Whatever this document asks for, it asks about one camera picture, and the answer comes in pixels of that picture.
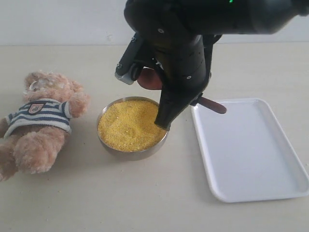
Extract dark red wooden spoon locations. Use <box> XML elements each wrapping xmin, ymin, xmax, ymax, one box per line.
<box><xmin>137</xmin><ymin>68</ymin><xmax>227</xmax><ymax>114</ymax></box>

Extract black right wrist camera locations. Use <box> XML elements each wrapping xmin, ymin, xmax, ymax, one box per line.
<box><xmin>114</xmin><ymin>33</ymin><xmax>144</xmax><ymax>85</ymax></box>

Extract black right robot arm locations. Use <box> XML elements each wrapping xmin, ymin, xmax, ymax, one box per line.
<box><xmin>115</xmin><ymin>0</ymin><xmax>309</xmax><ymax>130</ymax></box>

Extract tan teddy bear striped shirt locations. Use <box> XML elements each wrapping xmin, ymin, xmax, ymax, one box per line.
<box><xmin>0</xmin><ymin>70</ymin><xmax>91</xmax><ymax>182</ymax></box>

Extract yellow millet grain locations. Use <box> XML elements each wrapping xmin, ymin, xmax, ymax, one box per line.
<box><xmin>98</xmin><ymin>100</ymin><xmax>167</xmax><ymax>152</ymax></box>

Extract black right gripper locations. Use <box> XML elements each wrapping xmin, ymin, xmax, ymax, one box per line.
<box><xmin>142</xmin><ymin>35</ymin><xmax>212</xmax><ymax>130</ymax></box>

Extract steel bowl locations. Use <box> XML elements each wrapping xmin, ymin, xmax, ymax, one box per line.
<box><xmin>96</xmin><ymin>96</ymin><xmax>169</xmax><ymax>161</ymax></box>

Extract white rectangular plastic tray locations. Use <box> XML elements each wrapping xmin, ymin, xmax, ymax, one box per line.
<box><xmin>191</xmin><ymin>98</ymin><xmax>309</xmax><ymax>203</ymax></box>

